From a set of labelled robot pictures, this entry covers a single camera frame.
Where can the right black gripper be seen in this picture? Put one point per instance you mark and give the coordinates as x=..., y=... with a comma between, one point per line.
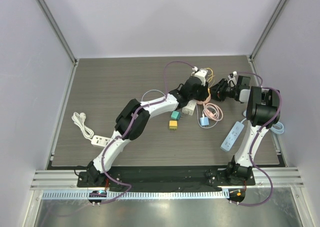
x=222, y=91

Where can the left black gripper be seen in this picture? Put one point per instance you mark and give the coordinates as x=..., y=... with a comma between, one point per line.
x=204, y=92

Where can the pink round power socket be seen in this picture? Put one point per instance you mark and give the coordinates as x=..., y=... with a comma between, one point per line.
x=203, y=102

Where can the white cube socket adapter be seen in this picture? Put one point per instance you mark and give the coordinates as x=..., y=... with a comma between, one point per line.
x=189, y=108

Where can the blue USB charger plug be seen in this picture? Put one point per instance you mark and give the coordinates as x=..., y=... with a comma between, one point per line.
x=204, y=122

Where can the teal plug adapter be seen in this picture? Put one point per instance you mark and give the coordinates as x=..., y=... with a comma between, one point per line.
x=176, y=115

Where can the light blue power strip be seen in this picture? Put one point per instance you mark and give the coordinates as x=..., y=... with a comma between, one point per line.
x=232, y=136

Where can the yellow charger plug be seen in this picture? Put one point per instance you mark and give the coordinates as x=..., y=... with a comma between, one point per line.
x=173, y=125

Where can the white USB power strip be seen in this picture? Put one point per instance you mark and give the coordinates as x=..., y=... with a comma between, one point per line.
x=100, y=141

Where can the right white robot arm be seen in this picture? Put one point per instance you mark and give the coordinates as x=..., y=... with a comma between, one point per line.
x=262, y=112

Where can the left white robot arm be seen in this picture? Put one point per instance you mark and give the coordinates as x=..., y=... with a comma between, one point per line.
x=133, y=119

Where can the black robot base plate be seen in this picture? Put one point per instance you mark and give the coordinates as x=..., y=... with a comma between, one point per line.
x=167, y=179

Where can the white slotted cable duct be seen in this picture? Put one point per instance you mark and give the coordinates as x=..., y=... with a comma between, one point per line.
x=108, y=195

